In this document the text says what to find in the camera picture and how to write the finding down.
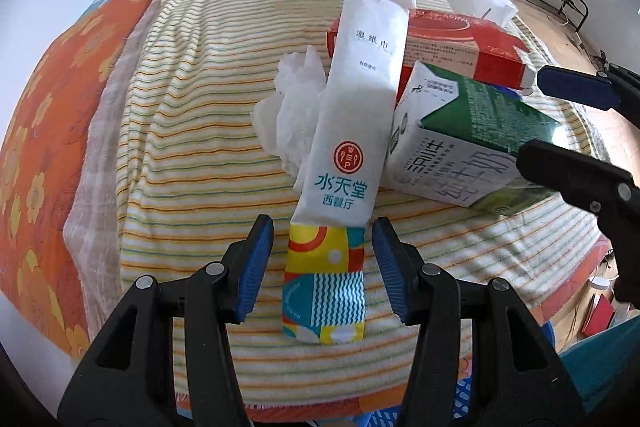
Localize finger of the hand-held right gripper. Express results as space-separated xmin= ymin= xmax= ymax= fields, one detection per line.
xmin=537 ymin=63 xmax=640 ymax=128
xmin=516 ymin=139 xmax=640 ymax=228

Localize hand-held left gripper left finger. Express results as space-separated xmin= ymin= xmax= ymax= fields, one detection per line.
xmin=56 ymin=214 xmax=275 ymax=427

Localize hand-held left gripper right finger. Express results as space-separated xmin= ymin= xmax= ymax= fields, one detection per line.
xmin=371 ymin=216 xmax=588 ymax=427

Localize colourful patterned packet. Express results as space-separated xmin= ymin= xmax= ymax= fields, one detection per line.
xmin=281 ymin=222 xmax=369 ymax=345

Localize green and white milk carton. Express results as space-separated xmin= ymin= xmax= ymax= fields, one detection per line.
xmin=382 ymin=60 xmax=576 ymax=214

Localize white wet wipe packet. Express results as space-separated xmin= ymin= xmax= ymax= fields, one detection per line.
xmin=291 ymin=0 xmax=409 ymax=228

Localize red book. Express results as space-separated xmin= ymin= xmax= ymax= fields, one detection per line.
xmin=581 ymin=294 xmax=617 ymax=338

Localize red cardboard box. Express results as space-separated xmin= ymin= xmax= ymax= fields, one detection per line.
xmin=326 ymin=8 xmax=532 ymax=88

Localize striped yellow blanket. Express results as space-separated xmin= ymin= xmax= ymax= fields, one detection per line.
xmin=117 ymin=0 xmax=613 ymax=410

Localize crumpled white tissue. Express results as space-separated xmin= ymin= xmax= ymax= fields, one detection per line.
xmin=250 ymin=45 xmax=331 ymax=192

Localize orange floral bed sheet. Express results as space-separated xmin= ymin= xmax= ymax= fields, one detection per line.
xmin=0 ymin=0 xmax=391 ymax=360

